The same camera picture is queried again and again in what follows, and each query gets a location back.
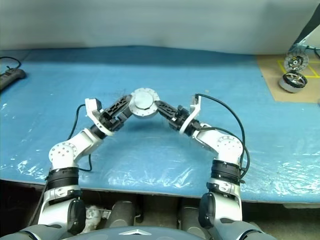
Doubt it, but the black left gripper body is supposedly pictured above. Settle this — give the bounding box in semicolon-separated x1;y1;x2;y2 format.
99;109;126;133

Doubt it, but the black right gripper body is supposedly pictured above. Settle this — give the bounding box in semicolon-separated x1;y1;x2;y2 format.
169;105;192;132

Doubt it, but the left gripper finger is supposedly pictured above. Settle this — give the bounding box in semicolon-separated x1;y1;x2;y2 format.
116;110;131;125
107;94;133;119

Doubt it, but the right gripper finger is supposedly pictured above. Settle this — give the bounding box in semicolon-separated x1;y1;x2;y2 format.
155;100;180;121

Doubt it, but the silver finned motor lid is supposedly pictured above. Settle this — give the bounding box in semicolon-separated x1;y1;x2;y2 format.
284;51;309;74
130;87;160;111

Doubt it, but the silver spoked rotor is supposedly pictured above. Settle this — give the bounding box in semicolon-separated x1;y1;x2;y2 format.
278;71;309;94

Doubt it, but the blue plastic table mat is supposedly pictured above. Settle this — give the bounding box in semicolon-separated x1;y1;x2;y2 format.
0;45;320;205

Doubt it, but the dark rounded grey shape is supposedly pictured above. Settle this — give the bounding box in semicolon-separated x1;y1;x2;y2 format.
178;198;204;230
111;199;138;228

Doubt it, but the brown cardboard sheet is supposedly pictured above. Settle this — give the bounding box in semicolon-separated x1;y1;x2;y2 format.
256;53;320;103

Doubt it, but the white crumpled bag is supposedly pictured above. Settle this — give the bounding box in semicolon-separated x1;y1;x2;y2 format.
84;204;103;234

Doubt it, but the black power strip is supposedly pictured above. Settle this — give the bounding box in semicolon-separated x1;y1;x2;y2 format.
0;68;27;92

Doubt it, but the grey robot torso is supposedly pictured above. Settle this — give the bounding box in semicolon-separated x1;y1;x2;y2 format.
97;226;222;240

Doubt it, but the white box under table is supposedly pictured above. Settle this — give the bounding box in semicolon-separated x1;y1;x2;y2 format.
282;202;320;210

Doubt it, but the white board with black edge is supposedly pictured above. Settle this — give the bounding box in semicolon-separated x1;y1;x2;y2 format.
289;0;320;55

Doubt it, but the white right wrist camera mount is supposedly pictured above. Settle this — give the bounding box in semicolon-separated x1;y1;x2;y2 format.
178;94;202;135

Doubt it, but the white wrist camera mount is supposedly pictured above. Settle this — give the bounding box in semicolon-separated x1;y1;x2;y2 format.
84;98;116;137
178;94;202;135

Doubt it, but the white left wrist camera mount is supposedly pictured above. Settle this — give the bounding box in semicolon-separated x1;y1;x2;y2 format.
84;98;116;137

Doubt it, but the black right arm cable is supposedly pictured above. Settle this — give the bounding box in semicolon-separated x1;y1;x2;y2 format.
194;93;251;185

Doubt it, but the black power strip cable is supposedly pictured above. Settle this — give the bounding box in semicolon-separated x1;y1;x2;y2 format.
0;56;22;72

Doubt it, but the thin black cable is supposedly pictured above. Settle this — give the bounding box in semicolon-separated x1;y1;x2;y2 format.
306;44;320;59

